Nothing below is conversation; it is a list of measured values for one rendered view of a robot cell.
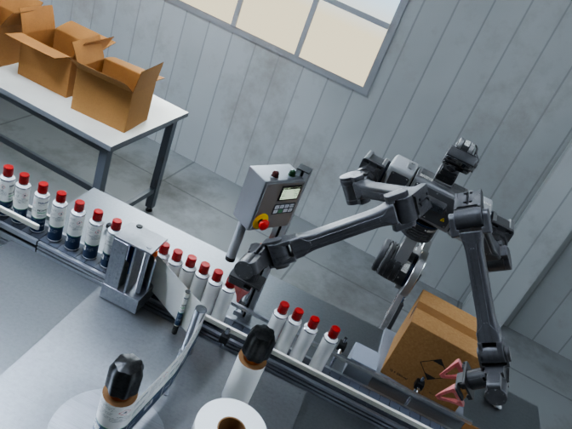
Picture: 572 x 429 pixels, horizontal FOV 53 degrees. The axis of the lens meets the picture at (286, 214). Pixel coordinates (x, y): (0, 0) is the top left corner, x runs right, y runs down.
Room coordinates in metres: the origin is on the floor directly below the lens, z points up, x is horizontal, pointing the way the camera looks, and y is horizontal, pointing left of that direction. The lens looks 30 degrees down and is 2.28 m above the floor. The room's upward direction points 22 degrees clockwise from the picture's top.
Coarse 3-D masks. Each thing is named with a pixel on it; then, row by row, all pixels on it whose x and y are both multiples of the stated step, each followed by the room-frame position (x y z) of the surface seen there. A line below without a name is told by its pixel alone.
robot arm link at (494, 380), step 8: (480, 368) 1.32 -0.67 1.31; (488, 368) 1.30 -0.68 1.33; (496, 368) 1.30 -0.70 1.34; (504, 368) 1.30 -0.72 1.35; (488, 376) 1.27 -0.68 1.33; (496, 376) 1.26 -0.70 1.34; (488, 384) 1.24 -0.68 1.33; (496, 384) 1.23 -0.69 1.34; (504, 384) 1.26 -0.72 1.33; (488, 392) 1.23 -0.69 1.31; (496, 392) 1.23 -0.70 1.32; (504, 392) 1.23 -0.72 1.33; (488, 400) 1.23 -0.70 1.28; (496, 400) 1.23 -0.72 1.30; (504, 400) 1.22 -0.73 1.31
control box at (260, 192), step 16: (256, 176) 1.58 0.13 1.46; (288, 176) 1.65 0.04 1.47; (240, 192) 1.62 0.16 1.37; (256, 192) 1.57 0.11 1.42; (272, 192) 1.58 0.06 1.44; (240, 208) 1.60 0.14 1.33; (256, 208) 1.56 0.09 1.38; (272, 208) 1.60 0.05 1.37; (256, 224) 1.57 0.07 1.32; (272, 224) 1.62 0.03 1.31
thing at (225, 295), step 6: (228, 282) 1.55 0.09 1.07; (222, 288) 1.55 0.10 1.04; (228, 288) 1.55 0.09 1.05; (234, 288) 1.56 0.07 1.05; (222, 294) 1.54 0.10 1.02; (228, 294) 1.54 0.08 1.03; (216, 300) 1.55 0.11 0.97; (222, 300) 1.54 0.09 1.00; (228, 300) 1.54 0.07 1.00; (216, 306) 1.54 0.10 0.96; (222, 306) 1.54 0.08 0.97; (228, 306) 1.55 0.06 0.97; (216, 312) 1.54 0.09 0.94; (222, 312) 1.54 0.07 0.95; (216, 318) 1.54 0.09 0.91; (222, 318) 1.54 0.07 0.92
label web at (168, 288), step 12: (156, 264) 1.54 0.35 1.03; (156, 276) 1.54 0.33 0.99; (168, 276) 1.50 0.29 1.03; (156, 288) 1.53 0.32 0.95; (168, 288) 1.49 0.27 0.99; (180, 288) 1.46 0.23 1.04; (168, 300) 1.48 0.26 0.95; (180, 300) 1.45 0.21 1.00; (192, 300) 1.42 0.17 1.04; (180, 312) 1.42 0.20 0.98; (192, 312) 1.42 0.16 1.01; (180, 324) 1.43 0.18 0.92; (192, 336) 1.27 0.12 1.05; (180, 360) 1.20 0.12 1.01
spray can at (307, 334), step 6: (312, 318) 1.52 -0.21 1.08; (318, 318) 1.53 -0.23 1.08; (306, 324) 1.53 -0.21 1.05; (312, 324) 1.51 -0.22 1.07; (306, 330) 1.51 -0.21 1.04; (312, 330) 1.51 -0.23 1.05; (300, 336) 1.51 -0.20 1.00; (306, 336) 1.50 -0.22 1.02; (312, 336) 1.51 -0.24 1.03; (300, 342) 1.51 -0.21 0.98; (306, 342) 1.50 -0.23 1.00; (294, 348) 1.51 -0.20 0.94; (300, 348) 1.50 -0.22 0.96; (306, 348) 1.51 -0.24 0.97; (294, 354) 1.51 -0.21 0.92; (300, 354) 1.50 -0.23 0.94; (300, 360) 1.51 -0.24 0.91
